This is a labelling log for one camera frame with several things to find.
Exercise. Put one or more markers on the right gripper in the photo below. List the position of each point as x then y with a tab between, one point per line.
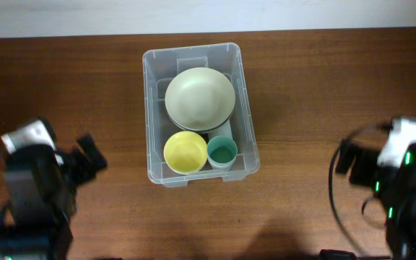
366	160

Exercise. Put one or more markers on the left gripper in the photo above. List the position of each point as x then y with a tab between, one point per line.
86	171

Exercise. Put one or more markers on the yellow small bowl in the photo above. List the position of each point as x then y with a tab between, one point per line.
185	152

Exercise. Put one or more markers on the grey plastic cup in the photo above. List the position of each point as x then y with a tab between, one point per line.
226	169

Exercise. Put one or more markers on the green plastic cup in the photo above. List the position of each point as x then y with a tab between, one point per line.
222	149

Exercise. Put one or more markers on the cream plastic cup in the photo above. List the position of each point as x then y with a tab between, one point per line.
223	165

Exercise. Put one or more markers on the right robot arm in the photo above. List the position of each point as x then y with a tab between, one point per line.
391	174

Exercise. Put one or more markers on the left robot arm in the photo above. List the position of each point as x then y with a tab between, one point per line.
42	183

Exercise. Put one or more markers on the clear plastic storage bin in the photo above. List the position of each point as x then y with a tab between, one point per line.
160	66

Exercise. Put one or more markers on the white label in bin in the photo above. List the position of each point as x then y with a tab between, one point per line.
223	130

